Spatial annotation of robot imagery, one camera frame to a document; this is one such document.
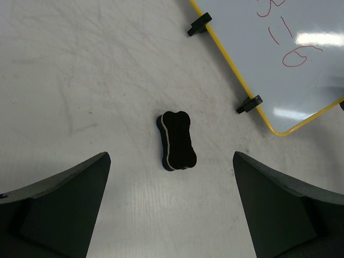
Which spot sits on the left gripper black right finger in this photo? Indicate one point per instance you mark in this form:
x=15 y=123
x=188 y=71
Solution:
x=287 y=217

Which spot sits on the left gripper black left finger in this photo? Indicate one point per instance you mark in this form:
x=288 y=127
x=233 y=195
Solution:
x=55 y=217

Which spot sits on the black bone shaped eraser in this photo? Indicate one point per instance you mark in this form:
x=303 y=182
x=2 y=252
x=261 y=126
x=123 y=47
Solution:
x=178 y=152

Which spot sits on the yellow framed whiteboard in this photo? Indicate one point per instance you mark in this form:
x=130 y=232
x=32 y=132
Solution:
x=288 y=53

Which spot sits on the black whiteboard foot lower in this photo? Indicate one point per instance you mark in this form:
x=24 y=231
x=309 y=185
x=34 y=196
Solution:
x=249 y=104

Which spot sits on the black whiteboard foot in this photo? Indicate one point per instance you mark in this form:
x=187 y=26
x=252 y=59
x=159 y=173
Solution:
x=249 y=104
x=199 y=25

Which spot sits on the black whiteboard foot upper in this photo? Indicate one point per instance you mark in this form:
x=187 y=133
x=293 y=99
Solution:
x=199 y=25

